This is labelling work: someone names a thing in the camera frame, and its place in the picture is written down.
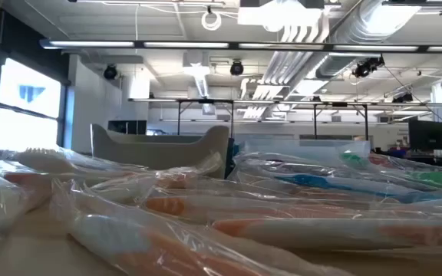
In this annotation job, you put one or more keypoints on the grey translucent plastic bin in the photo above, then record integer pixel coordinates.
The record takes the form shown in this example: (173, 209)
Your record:
(159, 153)

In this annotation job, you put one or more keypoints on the long linear ceiling light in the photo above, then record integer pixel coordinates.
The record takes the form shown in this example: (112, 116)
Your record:
(186, 45)

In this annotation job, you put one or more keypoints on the black ceiling camera cluster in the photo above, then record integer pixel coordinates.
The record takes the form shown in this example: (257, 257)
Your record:
(367, 67)

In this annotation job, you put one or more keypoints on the black workstation frame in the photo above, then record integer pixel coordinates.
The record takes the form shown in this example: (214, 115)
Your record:
(315, 122)

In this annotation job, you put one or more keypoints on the orange toothbrush in clear wrapper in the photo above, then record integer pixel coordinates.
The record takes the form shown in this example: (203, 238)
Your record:
(129, 188)
(44, 161)
(159, 245)
(25, 184)
(175, 206)
(397, 210)

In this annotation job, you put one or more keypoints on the green toothbrush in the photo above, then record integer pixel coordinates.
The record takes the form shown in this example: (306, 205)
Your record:
(436, 180)
(353, 159)

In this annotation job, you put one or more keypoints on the silver ventilation duct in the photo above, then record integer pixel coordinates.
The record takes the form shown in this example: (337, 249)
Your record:
(353, 28)

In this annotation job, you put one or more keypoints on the large window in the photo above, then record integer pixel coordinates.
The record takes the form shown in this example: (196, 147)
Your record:
(29, 115)

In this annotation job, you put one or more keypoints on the black ceiling spotlight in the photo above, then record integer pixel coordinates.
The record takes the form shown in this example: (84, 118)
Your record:
(110, 72)
(236, 68)

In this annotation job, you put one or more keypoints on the black computer monitor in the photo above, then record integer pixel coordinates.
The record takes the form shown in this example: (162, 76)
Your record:
(428, 134)

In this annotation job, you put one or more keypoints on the clear plastic bin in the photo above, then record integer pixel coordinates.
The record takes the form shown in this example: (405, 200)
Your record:
(305, 147)

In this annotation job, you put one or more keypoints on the teal plastic bin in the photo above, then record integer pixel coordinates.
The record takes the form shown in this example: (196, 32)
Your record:
(236, 147)

